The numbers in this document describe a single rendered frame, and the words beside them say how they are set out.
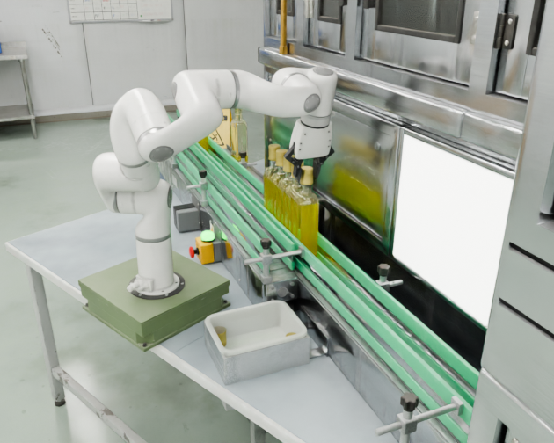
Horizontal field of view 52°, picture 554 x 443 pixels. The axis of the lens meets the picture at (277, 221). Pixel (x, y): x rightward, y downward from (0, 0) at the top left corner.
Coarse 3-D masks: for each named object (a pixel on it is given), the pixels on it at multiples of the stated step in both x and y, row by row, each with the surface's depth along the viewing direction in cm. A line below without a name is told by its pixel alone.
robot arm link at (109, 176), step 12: (108, 156) 135; (96, 168) 134; (108, 168) 133; (120, 168) 133; (132, 168) 129; (144, 168) 130; (156, 168) 135; (96, 180) 135; (108, 180) 134; (120, 180) 134; (132, 180) 133; (144, 180) 134; (156, 180) 137; (108, 192) 139; (108, 204) 143
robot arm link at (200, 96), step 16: (176, 80) 118; (192, 80) 117; (208, 80) 119; (224, 80) 120; (176, 96) 118; (192, 96) 115; (208, 96) 116; (224, 96) 121; (192, 112) 114; (208, 112) 114; (160, 128) 116; (176, 128) 114; (192, 128) 115; (208, 128) 117; (144, 144) 116; (160, 144) 116; (176, 144) 117; (192, 144) 120; (160, 160) 120
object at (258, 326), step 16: (256, 304) 149; (272, 304) 150; (208, 320) 142; (224, 320) 146; (240, 320) 147; (256, 320) 149; (272, 320) 151; (288, 320) 146; (240, 336) 148; (256, 336) 148; (272, 336) 148; (288, 336) 136; (304, 336) 137; (224, 352) 131; (240, 352) 131
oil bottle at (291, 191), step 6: (288, 186) 160; (294, 186) 158; (300, 186) 158; (288, 192) 159; (294, 192) 157; (288, 198) 160; (288, 204) 160; (288, 210) 161; (288, 216) 162; (288, 222) 162; (288, 228) 163
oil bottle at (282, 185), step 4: (280, 180) 165; (284, 180) 164; (288, 180) 163; (280, 184) 165; (284, 184) 163; (288, 184) 162; (280, 188) 165; (284, 188) 162; (280, 192) 165; (284, 192) 163; (280, 196) 166; (284, 196) 163; (280, 200) 166; (284, 200) 164; (280, 204) 167; (284, 204) 164; (280, 208) 167; (284, 208) 165; (280, 212) 168; (284, 212) 165; (280, 216) 168; (284, 216) 166; (280, 220) 169; (284, 220) 166; (284, 224) 167
